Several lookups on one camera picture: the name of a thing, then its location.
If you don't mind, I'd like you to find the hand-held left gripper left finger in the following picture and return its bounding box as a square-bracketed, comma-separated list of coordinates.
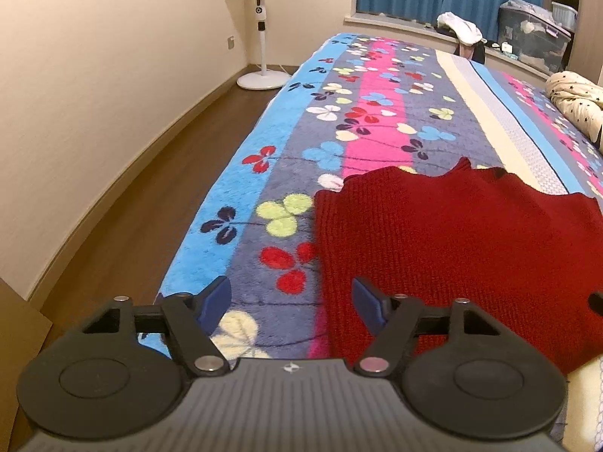
[82, 275, 233, 376]

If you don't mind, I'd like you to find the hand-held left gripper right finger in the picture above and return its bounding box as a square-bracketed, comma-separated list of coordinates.
[352, 277, 502, 375]

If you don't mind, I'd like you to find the red knitted sweater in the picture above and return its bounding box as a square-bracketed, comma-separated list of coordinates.
[313, 157, 603, 377]

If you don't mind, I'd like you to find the floral striped fleece blanket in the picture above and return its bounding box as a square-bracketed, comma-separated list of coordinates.
[155, 33, 603, 363]

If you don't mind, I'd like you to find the brown cardboard sheet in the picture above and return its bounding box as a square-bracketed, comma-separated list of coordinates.
[0, 277, 54, 452]

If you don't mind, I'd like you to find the cream patterned quilt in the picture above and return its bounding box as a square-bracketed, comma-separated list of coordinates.
[545, 70, 603, 146]

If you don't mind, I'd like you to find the dark cloth on windowsill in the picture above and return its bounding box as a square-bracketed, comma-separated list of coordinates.
[436, 26, 489, 63]

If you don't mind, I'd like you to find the grey plastic storage bin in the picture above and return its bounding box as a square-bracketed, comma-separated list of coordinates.
[498, 0, 573, 75]

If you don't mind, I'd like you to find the white standing fan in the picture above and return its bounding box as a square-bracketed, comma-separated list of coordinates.
[217, 0, 294, 90]

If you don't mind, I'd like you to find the small white basket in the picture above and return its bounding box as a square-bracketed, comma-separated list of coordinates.
[551, 2, 579, 30]

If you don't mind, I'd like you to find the white crumpled cloth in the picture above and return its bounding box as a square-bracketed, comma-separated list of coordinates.
[436, 12, 484, 46]

